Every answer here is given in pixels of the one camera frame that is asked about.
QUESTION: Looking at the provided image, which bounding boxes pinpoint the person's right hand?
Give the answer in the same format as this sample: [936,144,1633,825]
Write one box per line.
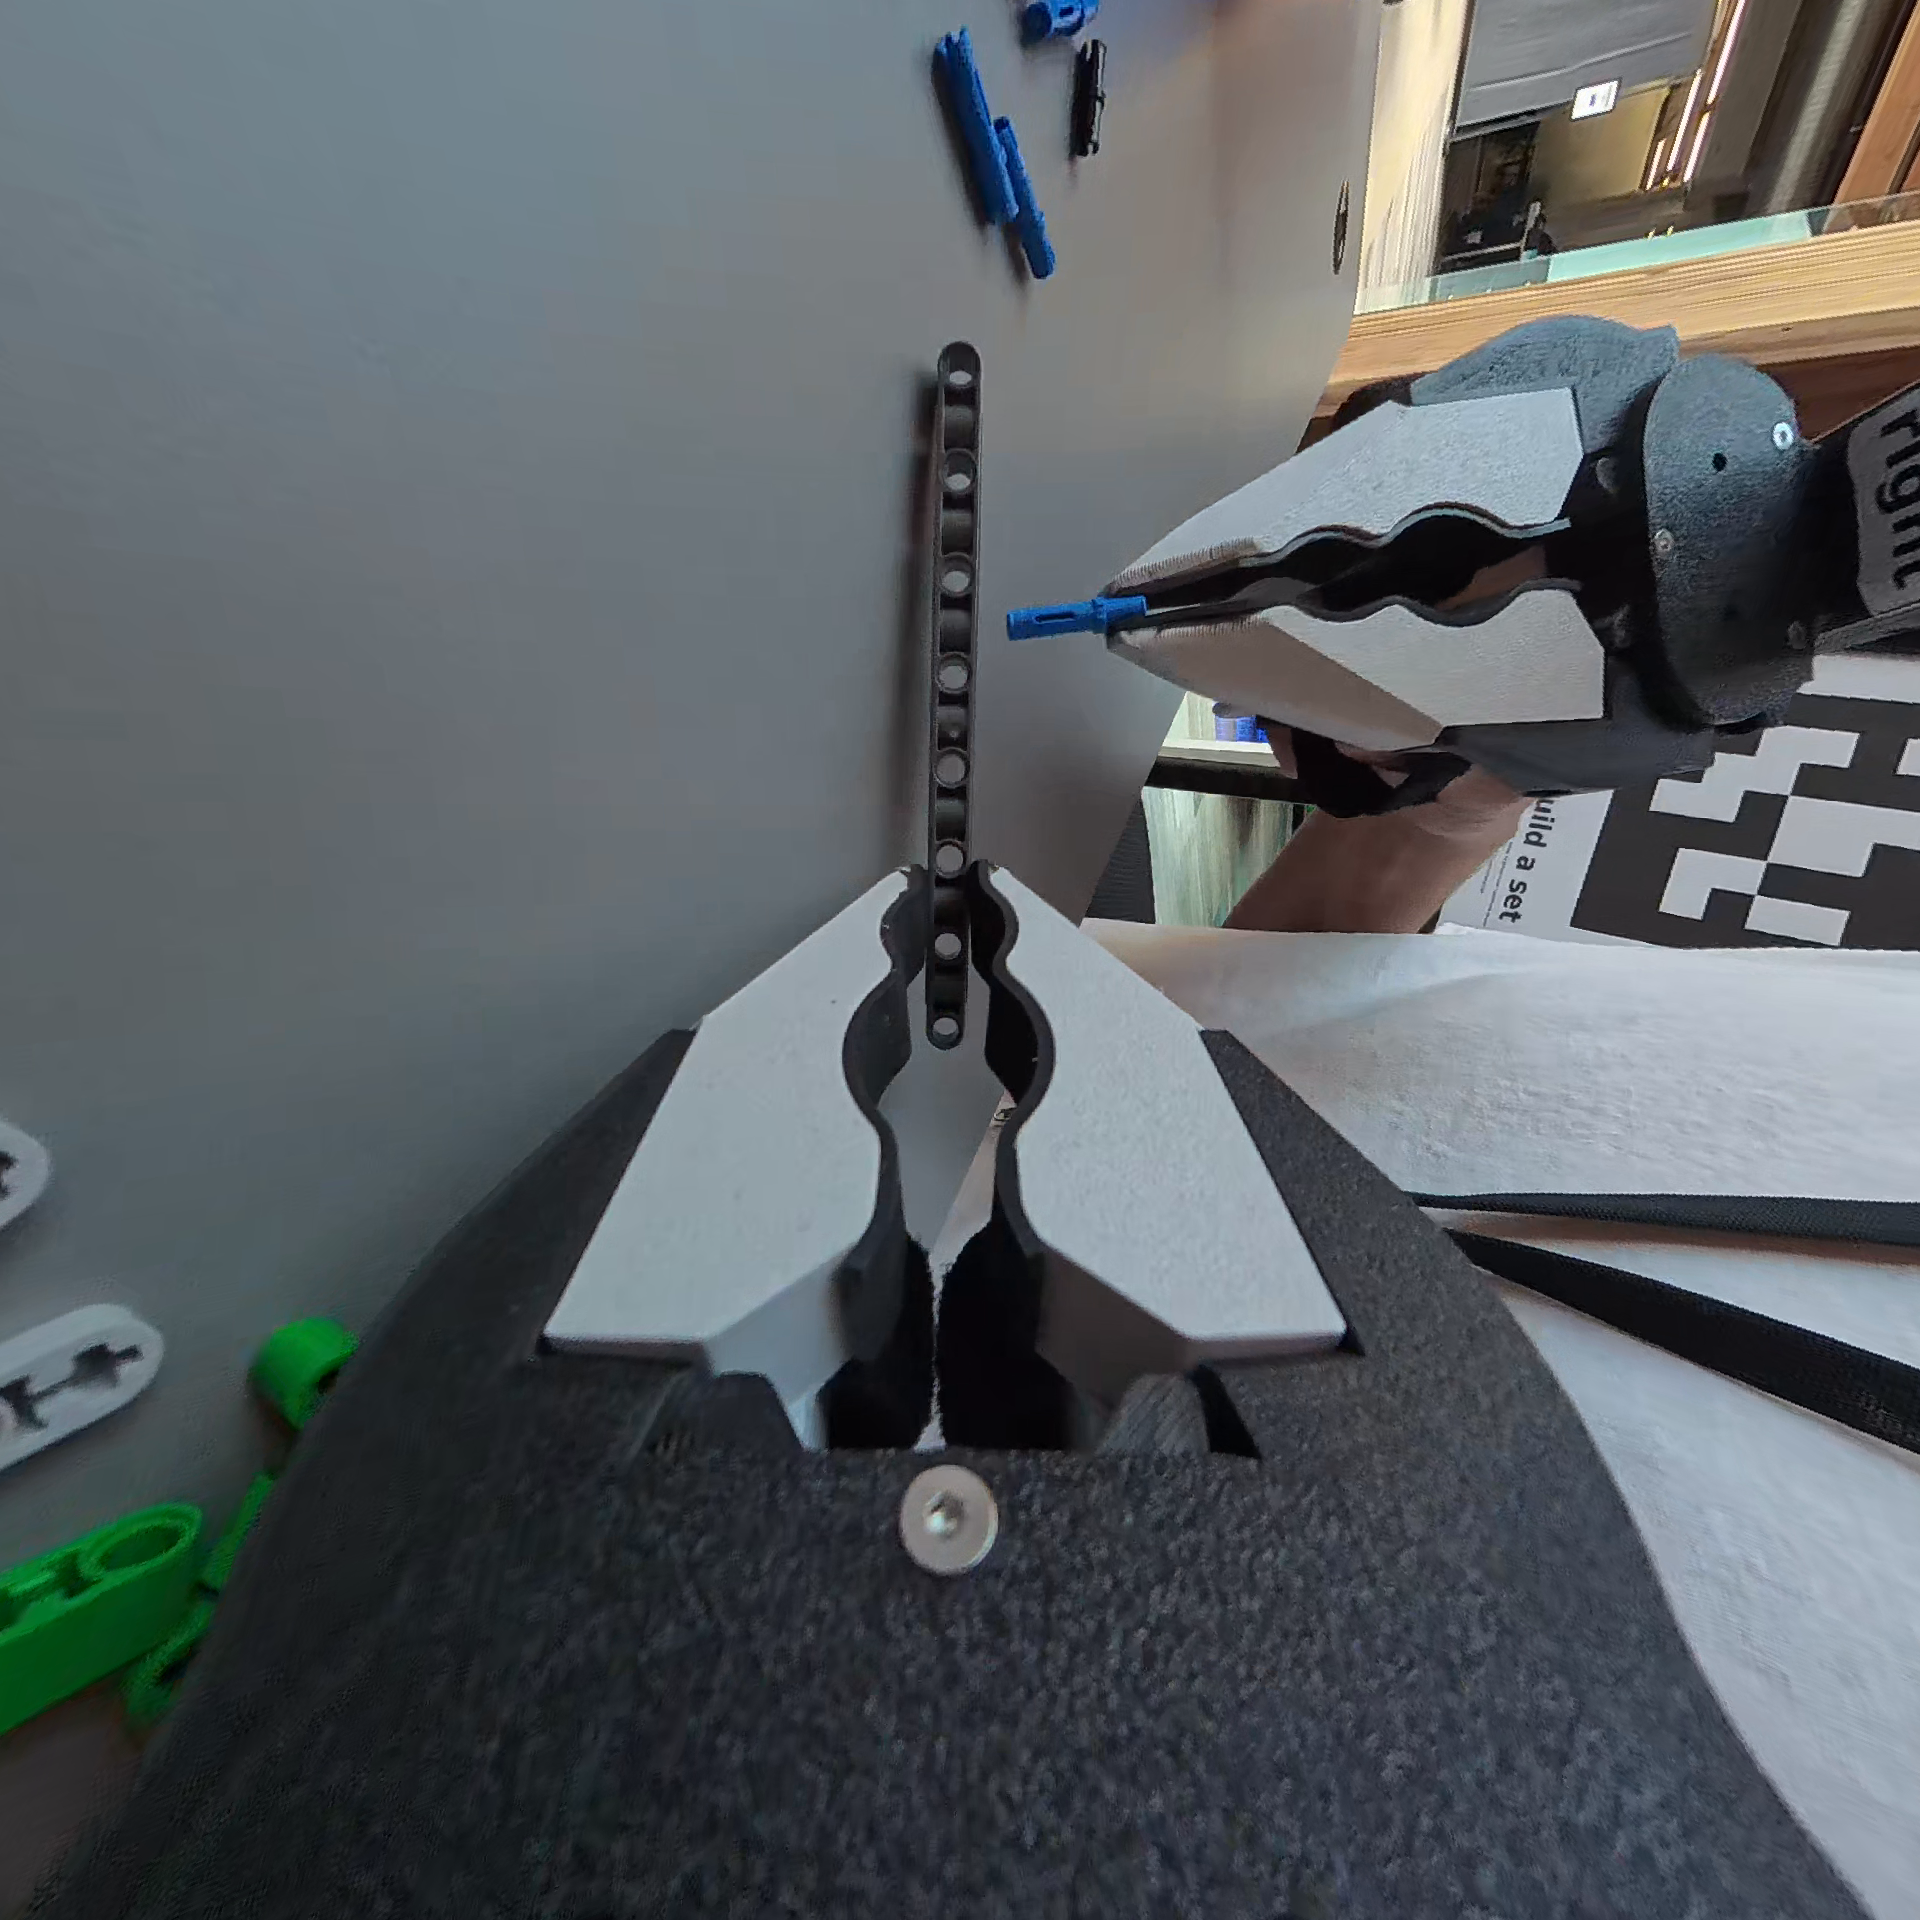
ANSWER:
[1229,768,1545,932]

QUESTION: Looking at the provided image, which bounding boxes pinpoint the white printed card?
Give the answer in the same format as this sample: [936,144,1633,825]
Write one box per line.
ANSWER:
[1438,653,1920,952]

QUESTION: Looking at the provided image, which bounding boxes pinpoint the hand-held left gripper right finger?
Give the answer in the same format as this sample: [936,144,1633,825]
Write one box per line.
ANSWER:
[936,859,1352,1452]

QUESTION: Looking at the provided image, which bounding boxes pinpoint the wooden ledge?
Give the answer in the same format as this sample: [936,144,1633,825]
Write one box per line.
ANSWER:
[1317,222,1920,439]

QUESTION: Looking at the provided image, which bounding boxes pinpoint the green lego beam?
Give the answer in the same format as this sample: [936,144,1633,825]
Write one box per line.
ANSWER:
[0,1505,206,1741]

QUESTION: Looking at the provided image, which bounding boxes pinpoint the long dark grey lego beam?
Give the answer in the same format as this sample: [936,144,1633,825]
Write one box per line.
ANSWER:
[906,343,986,1046]

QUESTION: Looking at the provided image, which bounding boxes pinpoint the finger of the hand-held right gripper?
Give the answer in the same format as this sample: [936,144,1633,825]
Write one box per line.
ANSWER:
[1108,586,1616,744]
[1099,385,1595,601]

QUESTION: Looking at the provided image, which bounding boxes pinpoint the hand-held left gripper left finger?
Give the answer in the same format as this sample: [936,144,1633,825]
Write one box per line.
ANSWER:
[540,864,936,1452]

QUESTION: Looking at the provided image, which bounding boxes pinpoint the black lanyard cord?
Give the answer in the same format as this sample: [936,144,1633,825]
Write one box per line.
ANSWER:
[1403,1188,1920,1454]

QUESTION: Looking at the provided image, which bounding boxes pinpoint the thin green lego piece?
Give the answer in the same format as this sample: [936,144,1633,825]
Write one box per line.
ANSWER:
[121,1475,274,1722]

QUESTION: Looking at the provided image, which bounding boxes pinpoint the green lego connector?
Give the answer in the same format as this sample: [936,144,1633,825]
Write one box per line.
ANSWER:
[245,1317,361,1428]

